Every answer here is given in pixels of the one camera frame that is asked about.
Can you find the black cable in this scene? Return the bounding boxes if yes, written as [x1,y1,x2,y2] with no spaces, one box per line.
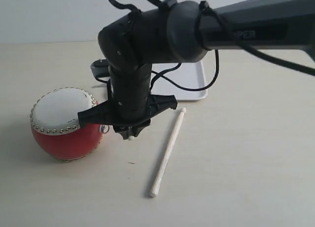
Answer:
[150,0,315,92]

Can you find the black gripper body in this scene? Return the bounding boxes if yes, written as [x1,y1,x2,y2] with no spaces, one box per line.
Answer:
[78,64,178,133]

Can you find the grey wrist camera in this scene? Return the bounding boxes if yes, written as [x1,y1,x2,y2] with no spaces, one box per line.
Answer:
[90,59,110,78]

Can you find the white rectangular plastic tray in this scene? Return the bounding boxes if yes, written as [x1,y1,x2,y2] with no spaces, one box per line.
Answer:
[152,61,208,101]

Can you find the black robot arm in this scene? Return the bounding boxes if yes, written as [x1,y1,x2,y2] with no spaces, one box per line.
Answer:
[78,0,315,139]

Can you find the red drum with white skin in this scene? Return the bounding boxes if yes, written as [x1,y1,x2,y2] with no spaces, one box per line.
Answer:
[29,87,109,162]

